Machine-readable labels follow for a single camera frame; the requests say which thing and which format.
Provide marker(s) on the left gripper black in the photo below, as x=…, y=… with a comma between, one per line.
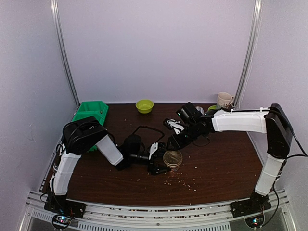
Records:
x=151, y=168

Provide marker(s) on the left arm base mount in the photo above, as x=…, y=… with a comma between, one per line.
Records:
x=66, y=214

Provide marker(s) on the patterned ceramic mug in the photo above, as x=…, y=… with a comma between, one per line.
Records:
x=224, y=100

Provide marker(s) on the right aluminium frame post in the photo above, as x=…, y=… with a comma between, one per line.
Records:
x=252, y=43

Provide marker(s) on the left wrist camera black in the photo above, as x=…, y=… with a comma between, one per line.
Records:
x=132, y=144

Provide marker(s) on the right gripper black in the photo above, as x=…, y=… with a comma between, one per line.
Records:
x=176, y=143

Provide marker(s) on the clear plastic jar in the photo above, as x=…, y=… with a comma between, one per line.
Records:
x=173, y=167

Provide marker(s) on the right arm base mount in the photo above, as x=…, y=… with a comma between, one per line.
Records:
x=251, y=210

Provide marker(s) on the green saucer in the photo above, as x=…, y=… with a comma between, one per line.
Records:
x=213, y=107

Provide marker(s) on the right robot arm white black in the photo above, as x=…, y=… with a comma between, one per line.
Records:
x=271, y=121

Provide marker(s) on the metal scoop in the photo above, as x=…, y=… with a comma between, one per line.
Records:
x=200, y=109

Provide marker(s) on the small green bowl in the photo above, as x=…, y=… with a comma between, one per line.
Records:
x=144, y=106

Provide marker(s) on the aluminium frame post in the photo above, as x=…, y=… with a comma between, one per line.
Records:
x=252, y=43
x=64, y=57

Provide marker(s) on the green three-compartment candy bin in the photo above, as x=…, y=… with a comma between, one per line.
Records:
x=92, y=115

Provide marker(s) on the left aluminium frame post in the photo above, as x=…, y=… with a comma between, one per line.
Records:
x=64, y=57

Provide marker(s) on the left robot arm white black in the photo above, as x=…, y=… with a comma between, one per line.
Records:
x=65, y=162

